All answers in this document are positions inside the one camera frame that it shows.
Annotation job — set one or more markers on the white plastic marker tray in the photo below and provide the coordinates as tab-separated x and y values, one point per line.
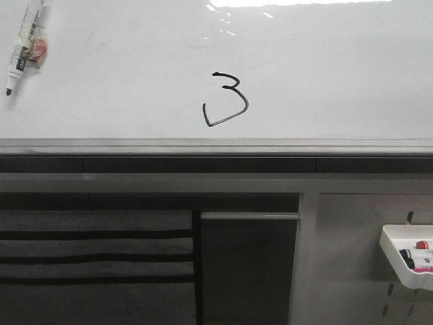
397	237

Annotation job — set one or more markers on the black whiteboard marker pen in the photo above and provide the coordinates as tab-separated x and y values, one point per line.
29	31

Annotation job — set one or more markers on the grey metal stand frame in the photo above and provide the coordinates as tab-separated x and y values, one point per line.
340	275

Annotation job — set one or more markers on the pink marker in tray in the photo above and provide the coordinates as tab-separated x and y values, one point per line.
429	269

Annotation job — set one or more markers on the black capped marker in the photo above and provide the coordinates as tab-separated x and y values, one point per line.
417	259

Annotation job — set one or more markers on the grey fabric organiser black stripes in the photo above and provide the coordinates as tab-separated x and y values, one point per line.
100	267

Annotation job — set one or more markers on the white whiteboard with metal frame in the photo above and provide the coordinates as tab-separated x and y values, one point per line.
215	77

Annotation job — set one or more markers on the dark grey panel board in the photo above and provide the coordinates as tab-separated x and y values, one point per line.
248	261

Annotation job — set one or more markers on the red capped marker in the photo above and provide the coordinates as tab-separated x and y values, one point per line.
423	245

